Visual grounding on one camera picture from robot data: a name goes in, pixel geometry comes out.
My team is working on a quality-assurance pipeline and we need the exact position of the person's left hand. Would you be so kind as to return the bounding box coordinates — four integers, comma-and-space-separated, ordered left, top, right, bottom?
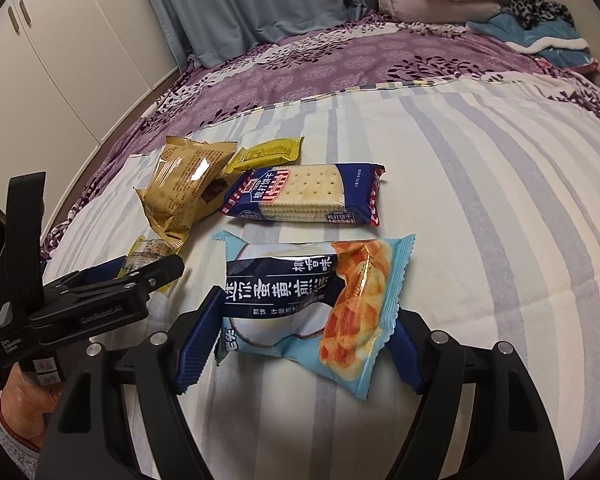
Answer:
1, 360, 63, 453

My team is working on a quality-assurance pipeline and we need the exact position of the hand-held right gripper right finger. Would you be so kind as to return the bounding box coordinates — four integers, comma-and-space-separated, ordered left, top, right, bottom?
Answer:
387, 307, 566, 480

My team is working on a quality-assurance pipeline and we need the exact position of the white wardrobe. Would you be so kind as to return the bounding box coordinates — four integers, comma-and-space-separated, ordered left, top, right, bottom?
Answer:
0, 0, 181, 148

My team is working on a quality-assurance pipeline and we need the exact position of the grey blue curtain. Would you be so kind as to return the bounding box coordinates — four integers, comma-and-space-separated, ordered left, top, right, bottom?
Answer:
130, 0, 388, 68

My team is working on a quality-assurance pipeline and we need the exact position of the person's left forearm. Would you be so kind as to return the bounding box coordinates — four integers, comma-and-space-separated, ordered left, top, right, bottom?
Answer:
0, 390, 43, 480

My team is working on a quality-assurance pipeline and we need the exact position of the light blue snack packet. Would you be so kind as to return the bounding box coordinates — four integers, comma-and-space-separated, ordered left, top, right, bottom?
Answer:
212, 230, 417, 401

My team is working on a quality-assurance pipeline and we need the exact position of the gold packet with red band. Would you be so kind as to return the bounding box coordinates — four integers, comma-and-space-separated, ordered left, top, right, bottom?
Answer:
134, 135, 241, 252

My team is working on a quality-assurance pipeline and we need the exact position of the dark blue cracker packet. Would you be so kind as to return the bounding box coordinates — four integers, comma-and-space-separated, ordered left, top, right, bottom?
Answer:
219, 162, 387, 228

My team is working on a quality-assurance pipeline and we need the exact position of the leopard print cloth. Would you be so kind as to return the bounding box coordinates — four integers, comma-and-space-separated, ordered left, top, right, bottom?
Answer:
502, 0, 576, 31

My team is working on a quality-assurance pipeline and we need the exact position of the narrow yellow snack packet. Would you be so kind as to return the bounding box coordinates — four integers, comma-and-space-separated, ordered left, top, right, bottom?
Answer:
226, 137, 303, 175

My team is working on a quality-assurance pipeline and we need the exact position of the mauve folded quilt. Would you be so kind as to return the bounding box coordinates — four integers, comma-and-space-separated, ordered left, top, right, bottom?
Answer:
378, 0, 503, 23

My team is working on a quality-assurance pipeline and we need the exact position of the purple floral bedsheet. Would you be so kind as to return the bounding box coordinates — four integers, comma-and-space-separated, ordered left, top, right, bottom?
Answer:
40, 12, 600, 261

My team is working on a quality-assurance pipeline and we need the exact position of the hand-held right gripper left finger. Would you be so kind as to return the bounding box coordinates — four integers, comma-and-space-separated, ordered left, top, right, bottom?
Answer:
35, 285, 226, 480

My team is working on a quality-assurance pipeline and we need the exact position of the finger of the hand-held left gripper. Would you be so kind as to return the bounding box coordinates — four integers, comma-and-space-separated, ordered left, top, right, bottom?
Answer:
42, 254, 186, 295
75, 256, 131, 284

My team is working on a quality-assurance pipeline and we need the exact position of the striped grey white sheet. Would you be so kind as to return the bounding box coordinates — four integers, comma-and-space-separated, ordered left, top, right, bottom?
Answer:
35, 77, 600, 480

